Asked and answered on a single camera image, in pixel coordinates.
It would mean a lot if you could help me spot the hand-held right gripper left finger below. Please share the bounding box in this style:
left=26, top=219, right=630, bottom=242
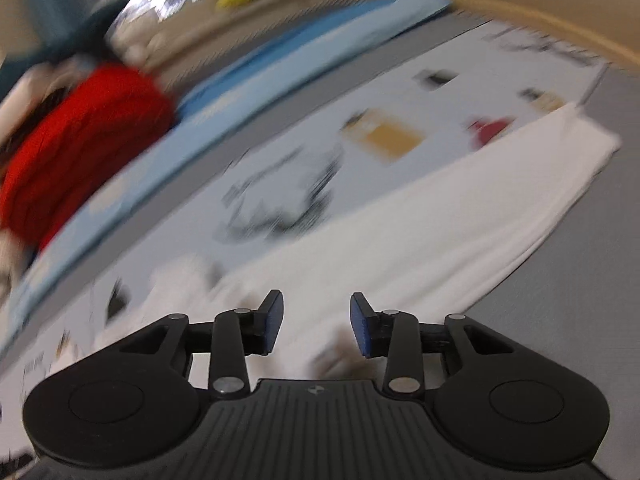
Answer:
left=117, top=289, right=285, bottom=401

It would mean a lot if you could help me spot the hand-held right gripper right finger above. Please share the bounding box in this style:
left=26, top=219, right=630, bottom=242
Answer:
left=350, top=291, right=518, bottom=398

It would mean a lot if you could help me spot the white shirt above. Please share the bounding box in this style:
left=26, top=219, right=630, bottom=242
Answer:
left=95, top=101, right=623, bottom=386

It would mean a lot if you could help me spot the light blue folded sheet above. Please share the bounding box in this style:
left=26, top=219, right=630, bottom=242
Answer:
left=10, top=0, right=453, bottom=341

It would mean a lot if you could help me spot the red folded blanket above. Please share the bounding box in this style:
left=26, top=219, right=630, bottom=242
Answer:
left=0, top=62, right=178, bottom=253

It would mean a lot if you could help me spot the blue curtain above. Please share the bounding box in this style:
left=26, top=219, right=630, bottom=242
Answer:
left=12, top=0, right=108, bottom=43

